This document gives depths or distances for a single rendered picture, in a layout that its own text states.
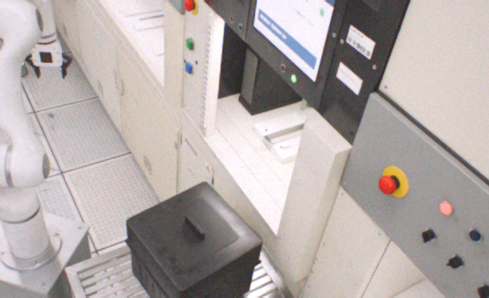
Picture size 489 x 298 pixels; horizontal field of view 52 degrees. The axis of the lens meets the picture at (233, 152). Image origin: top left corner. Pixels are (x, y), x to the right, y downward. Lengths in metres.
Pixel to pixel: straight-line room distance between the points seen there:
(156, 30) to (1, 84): 1.31
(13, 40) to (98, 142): 1.87
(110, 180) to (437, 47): 2.29
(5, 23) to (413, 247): 1.10
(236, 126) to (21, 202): 0.87
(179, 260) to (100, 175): 1.69
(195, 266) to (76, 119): 2.17
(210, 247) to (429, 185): 0.63
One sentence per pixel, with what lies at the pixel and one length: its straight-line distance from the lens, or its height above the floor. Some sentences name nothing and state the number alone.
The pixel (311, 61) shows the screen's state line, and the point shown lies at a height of 1.51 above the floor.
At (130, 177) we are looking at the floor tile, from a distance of 2.98.
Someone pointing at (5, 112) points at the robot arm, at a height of 1.28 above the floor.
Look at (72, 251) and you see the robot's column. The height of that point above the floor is 0.76.
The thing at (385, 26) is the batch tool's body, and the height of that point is 1.70.
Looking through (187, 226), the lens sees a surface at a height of 1.01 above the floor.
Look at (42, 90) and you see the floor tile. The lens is 3.68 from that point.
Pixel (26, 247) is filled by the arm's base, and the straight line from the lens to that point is 1.69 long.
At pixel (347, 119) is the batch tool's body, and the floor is 1.45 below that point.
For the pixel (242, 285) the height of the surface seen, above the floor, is 0.83.
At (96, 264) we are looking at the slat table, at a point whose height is 0.76.
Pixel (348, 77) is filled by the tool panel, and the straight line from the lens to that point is 1.14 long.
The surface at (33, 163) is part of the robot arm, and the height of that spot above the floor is 1.17.
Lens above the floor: 2.15
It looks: 43 degrees down
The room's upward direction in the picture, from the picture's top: 7 degrees clockwise
